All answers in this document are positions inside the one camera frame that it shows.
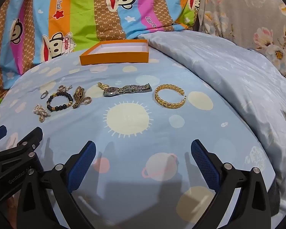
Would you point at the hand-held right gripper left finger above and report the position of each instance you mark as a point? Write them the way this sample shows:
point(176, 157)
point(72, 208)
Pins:
point(82, 164)

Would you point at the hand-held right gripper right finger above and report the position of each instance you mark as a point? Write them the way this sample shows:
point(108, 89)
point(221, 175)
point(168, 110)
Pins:
point(205, 164)

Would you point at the pearl cluster brooch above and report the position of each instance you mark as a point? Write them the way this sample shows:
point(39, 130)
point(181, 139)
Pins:
point(39, 109)

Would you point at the small gold earring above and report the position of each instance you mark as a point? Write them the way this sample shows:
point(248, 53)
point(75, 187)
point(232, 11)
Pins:
point(44, 94)

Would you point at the leopard pattern gold watch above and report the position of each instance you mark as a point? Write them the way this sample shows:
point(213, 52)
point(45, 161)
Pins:
point(78, 95)

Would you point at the gold woven bangle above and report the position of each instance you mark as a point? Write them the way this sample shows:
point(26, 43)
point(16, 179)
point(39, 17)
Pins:
point(164, 102)

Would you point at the orange cardboard box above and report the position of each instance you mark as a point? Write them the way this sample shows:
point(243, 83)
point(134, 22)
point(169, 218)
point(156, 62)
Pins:
point(114, 58)

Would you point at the blue planet print sheet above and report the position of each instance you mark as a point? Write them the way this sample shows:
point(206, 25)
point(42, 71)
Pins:
point(133, 128)

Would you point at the gold hoop charm earring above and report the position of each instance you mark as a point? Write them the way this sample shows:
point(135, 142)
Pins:
point(62, 88)

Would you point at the pale blue quilt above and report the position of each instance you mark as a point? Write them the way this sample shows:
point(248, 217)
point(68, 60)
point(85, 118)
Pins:
point(228, 64)

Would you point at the striped monkey print blanket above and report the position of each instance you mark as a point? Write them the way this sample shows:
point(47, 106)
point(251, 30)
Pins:
point(85, 9)

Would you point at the grey floral cloth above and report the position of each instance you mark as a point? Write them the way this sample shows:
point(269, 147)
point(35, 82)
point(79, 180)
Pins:
point(240, 9)

